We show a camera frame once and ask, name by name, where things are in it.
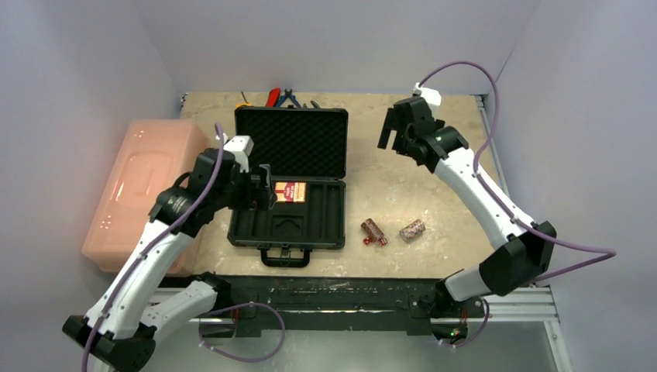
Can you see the blue handled cutters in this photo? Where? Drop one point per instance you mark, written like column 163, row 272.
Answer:
column 288, row 95

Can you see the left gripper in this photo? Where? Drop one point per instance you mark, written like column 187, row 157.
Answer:
column 254, row 198

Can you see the black poker carrying case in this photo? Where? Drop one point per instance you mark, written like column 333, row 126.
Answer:
column 300, row 144

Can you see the red Texas Hold'em card deck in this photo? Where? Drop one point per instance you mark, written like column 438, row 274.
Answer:
column 290, row 191

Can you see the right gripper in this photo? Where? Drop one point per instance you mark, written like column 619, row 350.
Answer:
column 399, row 122

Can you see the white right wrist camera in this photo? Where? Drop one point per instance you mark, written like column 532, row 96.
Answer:
column 432, row 97

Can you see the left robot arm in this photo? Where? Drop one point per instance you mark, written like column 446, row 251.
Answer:
column 122, row 329

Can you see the orange plastic storage bin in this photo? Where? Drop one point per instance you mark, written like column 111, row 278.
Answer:
column 153, row 154

